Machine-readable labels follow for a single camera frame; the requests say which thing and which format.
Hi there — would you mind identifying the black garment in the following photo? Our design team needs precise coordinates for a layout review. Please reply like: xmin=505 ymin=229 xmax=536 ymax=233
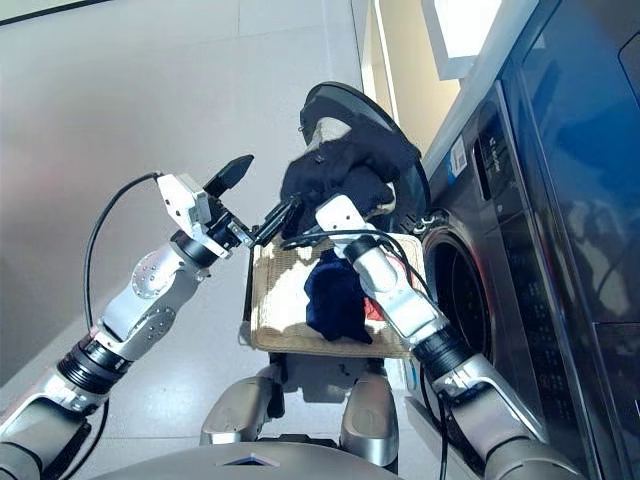
xmin=279 ymin=117 xmax=419 ymax=241

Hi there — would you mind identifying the navy blue garment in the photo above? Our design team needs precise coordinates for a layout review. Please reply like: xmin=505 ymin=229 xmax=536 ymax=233
xmin=303 ymin=249 xmax=375 ymax=345

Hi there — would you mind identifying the red garment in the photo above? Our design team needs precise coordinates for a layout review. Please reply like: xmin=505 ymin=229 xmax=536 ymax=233
xmin=362 ymin=252 xmax=409 ymax=324

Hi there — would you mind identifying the pale woven basket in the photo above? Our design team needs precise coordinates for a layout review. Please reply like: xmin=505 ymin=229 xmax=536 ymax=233
xmin=248 ymin=232 xmax=426 ymax=360

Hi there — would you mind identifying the grey washing machine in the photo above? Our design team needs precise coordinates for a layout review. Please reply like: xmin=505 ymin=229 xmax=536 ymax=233
xmin=402 ymin=0 xmax=640 ymax=480

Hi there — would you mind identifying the silver robot leg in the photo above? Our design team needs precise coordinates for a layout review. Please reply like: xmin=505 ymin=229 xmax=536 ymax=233
xmin=339 ymin=374 xmax=400 ymax=474
xmin=199 ymin=377 xmax=281 ymax=446

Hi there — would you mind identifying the silver robot torso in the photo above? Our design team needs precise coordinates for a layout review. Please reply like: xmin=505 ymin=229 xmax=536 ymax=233
xmin=99 ymin=439 xmax=401 ymax=480

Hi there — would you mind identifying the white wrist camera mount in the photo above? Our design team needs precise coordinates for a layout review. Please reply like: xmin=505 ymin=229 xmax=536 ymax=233
xmin=156 ymin=172 xmax=226 ymax=261
xmin=313 ymin=194 xmax=376 ymax=246

